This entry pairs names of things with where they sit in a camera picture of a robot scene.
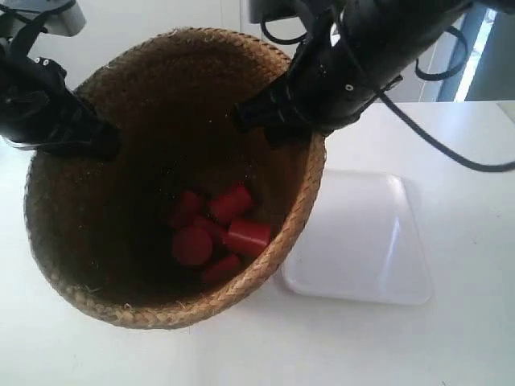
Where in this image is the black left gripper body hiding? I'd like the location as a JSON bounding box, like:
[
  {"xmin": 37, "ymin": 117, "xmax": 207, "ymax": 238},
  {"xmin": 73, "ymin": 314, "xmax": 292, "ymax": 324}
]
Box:
[{"xmin": 0, "ymin": 55, "xmax": 81, "ymax": 152}]

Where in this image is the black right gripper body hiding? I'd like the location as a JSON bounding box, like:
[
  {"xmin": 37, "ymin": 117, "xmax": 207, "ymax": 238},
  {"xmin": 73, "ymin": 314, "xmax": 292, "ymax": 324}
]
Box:
[{"xmin": 287, "ymin": 1, "xmax": 471, "ymax": 133}]

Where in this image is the dark red oval object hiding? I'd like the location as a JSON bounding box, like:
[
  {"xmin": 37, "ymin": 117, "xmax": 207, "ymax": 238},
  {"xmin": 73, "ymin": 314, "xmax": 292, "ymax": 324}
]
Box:
[{"xmin": 223, "ymin": 218, "xmax": 271, "ymax": 258}]

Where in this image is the brown woven basket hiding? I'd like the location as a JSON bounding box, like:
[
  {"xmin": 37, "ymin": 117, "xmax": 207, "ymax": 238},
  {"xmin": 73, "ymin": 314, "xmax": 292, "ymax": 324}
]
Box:
[{"xmin": 24, "ymin": 28, "xmax": 326, "ymax": 330}]

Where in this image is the red cylinder front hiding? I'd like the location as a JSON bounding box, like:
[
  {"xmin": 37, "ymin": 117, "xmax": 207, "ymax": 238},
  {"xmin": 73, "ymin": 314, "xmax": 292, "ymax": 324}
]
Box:
[{"xmin": 171, "ymin": 226, "xmax": 213, "ymax": 266}]

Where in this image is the white plastic tray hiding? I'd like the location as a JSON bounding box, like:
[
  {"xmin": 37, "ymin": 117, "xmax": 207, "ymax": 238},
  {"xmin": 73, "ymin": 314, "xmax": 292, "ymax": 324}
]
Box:
[{"xmin": 281, "ymin": 169, "xmax": 433, "ymax": 306}]

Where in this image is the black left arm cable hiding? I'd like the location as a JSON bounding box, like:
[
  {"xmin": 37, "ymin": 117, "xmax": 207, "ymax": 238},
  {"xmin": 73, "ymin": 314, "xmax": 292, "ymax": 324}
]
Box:
[{"xmin": 0, "ymin": 0, "xmax": 77, "ymax": 61}]

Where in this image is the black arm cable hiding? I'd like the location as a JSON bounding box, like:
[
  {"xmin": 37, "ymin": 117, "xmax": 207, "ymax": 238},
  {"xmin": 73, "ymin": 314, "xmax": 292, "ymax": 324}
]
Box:
[
  {"xmin": 261, "ymin": 0, "xmax": 515, "ymax": 173},
  {"xmin": 0, "ymin": 0, "xmax": 77, "ymax": 61}
]

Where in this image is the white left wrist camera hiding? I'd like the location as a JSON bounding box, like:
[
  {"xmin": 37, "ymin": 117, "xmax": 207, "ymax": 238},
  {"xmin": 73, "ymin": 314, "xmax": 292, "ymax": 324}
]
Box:
[{"xmin": 43, "ymin": 0, "xmax": 86, "ymax": 37}]

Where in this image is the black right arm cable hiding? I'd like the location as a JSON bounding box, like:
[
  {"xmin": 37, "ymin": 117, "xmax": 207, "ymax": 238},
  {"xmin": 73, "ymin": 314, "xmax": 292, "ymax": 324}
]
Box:
[{"xmin": 261, "ymin": 0, "xmax": 515, "ymax": 173}]

